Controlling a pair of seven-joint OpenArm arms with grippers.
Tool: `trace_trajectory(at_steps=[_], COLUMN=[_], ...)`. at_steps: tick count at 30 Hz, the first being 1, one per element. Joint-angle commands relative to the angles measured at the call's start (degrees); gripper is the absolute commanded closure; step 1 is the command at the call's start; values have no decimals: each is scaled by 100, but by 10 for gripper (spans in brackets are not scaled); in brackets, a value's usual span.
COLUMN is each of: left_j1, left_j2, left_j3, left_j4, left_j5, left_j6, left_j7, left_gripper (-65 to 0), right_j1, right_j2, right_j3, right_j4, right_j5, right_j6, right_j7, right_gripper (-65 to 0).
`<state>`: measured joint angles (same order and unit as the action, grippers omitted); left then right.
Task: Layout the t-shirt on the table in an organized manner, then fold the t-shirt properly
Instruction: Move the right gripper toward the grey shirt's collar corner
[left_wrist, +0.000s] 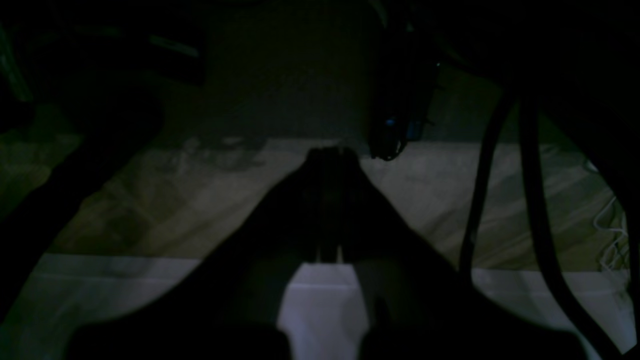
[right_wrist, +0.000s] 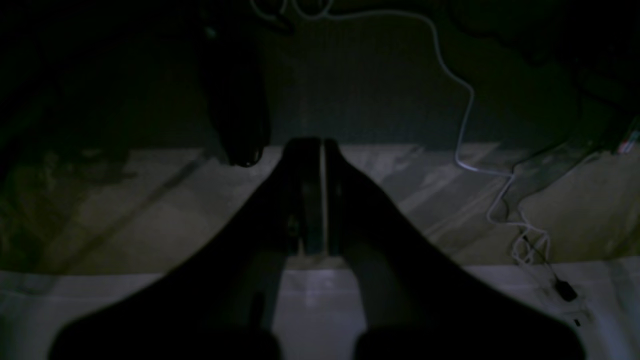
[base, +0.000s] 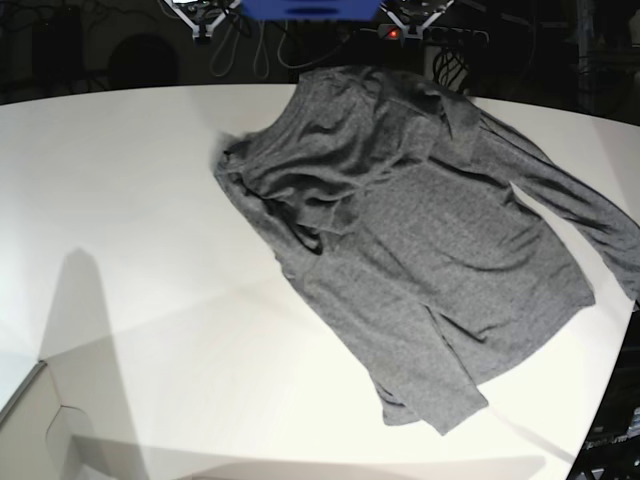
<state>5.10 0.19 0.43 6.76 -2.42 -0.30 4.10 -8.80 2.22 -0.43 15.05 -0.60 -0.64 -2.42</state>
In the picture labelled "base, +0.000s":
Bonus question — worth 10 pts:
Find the grey side table panel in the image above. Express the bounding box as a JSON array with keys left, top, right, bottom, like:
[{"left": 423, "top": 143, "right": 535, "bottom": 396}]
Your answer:
[{"left": 1, "top": 363, "right": 88, "bottom": 480}]

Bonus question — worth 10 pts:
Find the grey looped cable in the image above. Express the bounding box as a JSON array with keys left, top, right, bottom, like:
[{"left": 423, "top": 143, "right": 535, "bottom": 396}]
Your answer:
[{"left": 209, "top": 14, "right": 346, "bottom": 80}]

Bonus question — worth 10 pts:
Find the blue plastic box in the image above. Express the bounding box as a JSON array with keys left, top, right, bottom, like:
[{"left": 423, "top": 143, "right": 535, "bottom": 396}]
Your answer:
[{"left": 241, "top": 0, "right": 382, "bottom": 21}]

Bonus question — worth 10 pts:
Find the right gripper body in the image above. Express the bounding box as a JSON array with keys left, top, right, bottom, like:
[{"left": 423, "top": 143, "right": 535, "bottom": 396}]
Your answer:
[{"left": 158, "top": 0, "right": 241, "bottom": 45}]

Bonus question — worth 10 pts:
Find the black power strip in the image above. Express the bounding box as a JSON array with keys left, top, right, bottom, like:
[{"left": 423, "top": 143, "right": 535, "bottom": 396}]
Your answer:
[{"left": 376, "top": 24, "right": 490, "bottom": 48}]

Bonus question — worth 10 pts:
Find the grey long-sleeve t-shirt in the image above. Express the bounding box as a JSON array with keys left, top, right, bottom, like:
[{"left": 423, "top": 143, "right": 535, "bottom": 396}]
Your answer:
[{"left": 213, "top": 66, "right": 639, "bottom": 434}]

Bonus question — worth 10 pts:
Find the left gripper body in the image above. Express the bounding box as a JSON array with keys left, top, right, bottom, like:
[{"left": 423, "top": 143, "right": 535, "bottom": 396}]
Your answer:
[{"left": 380, "top": 0, "right": 455, "bottom": 40}]

